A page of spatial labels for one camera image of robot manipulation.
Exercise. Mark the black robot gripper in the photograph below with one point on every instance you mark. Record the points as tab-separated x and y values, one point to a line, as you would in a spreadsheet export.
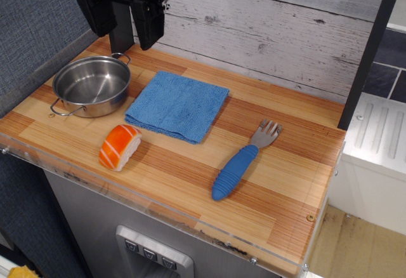
148	16

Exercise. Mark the blue handled metal fork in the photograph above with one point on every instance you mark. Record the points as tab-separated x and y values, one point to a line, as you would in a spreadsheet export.
231	174

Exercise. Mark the blue folded cloth napkin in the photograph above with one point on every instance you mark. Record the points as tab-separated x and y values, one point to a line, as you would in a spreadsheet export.
177	106

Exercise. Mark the stainless steel pot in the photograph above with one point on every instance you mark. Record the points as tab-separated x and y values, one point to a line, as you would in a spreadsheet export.
91	87

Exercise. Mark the salmon sushi toy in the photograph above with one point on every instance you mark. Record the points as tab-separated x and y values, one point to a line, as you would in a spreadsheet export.
120	144

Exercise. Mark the clear acrylic edge strip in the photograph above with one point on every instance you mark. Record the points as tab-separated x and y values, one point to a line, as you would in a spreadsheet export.
230	242

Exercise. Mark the grey toy fridge cabinet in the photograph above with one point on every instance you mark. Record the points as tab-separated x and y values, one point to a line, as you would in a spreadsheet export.
93	219

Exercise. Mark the silver dispenser button panel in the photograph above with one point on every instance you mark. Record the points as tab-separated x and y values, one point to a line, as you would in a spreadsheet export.
146	257

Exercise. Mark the yellow object bottom corner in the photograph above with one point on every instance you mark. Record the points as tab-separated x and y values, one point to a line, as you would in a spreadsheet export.
22	272

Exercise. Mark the white toy sink drainboard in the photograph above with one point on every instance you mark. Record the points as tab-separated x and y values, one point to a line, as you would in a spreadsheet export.
369	180

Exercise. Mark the black left frame post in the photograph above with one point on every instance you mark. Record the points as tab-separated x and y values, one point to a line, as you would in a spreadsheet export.
121	37

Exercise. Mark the black frame post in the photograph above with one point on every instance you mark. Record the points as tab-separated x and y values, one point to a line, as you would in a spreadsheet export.
121	37
376	35

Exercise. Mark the black right frame post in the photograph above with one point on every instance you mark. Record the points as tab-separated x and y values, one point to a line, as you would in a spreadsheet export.
376	35

